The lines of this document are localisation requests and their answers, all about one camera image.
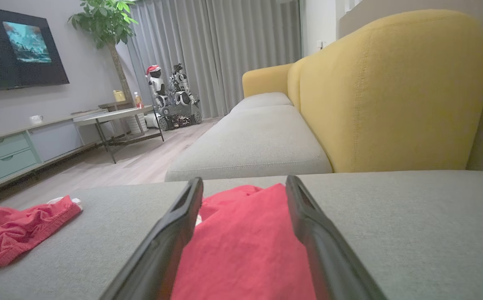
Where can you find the white cup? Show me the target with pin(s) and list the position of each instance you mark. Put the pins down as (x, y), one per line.
(36, 119)

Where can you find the white robot with santa hat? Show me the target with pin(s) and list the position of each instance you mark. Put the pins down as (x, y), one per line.
(156, 85)

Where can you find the grey pleated curtain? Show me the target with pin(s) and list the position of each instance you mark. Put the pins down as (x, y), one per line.
(216, 54)

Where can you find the large yellow sofa back cushion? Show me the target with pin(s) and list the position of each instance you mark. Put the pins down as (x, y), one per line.
(391, 96)

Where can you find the white wall socket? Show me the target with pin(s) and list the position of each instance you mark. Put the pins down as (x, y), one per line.
(319, 45)

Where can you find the red mesh shorts white trim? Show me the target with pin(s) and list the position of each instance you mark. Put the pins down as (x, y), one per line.
(12, 233)

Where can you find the yellow watering can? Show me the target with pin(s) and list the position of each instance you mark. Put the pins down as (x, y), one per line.
(119, 96)

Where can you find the black flat screen television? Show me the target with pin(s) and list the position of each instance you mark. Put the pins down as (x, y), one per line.
(16, 50)

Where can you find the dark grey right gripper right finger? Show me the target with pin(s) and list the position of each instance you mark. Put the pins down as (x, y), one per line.
(324, 254)

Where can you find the grey and yellow sofa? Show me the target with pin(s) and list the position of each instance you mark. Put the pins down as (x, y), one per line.
(412, 233)

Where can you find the green leafy indoor tree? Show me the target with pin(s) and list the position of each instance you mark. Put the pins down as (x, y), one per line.
(106, 25)

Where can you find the white ribbed plant pot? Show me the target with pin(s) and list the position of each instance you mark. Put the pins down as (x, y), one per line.
(136, 123)

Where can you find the red basketball jersey white sleeves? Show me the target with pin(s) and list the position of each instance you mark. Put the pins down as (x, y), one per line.
(245, 250)

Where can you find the small grey sofa seat cushion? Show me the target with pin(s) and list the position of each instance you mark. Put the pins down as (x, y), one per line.
(262, 100)

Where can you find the long grey tv cabinet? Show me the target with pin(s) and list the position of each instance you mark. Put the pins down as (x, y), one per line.
(8, 152)

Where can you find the grey white humanoid robot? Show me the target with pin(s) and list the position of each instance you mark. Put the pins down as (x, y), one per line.
(181, 87)

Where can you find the orange drink bottle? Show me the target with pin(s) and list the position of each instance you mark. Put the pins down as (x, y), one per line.
(138, 101)

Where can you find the narrow yellow sofa back cushion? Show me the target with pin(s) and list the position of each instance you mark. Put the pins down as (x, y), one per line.
(294, 85)

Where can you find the large grey sofa seat cushion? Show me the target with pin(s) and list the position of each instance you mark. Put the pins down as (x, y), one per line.
(250, 146)

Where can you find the wheeled robot base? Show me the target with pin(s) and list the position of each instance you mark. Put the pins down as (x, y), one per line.
(179, 114)

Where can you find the yellow sofa end cushion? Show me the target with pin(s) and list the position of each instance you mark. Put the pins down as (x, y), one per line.
(266, 79)

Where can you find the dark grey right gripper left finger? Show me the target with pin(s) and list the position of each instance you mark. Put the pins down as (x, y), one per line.
(162, 254)

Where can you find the white cylindrical appliance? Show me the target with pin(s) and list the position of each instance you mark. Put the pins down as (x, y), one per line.
(151, 120)

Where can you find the grey metal-legged coffee table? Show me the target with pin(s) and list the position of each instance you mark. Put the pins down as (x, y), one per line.
(116, 114)

